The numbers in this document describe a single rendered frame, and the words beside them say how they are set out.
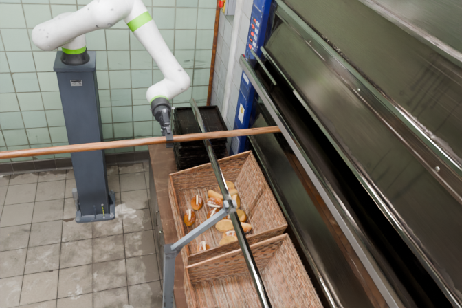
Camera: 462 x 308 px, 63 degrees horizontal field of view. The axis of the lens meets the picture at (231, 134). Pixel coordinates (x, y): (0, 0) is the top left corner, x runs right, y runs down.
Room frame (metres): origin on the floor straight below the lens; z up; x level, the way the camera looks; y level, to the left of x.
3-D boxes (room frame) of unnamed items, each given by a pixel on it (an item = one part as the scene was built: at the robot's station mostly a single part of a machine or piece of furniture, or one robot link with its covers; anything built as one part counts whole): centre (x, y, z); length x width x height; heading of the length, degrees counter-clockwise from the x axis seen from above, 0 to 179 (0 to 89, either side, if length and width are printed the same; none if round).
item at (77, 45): (1.80, 0.90, 1.36); 0.16 x 0.13 x 0.19; 163
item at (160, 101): (1.48, 0.34, 1.20); 0.12 x 0.06 x 0.09; 112
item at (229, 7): (2.30, 0.13, 1.46); 0.10 x 0.07 x 0.10; 21
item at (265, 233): (1.36, -0.01, 0.72); 0.56 x 0.49 x 0.28; 22
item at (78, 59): (1.87, 0.92, 1.23); 0.26 x 0.15 x 0.06; 19
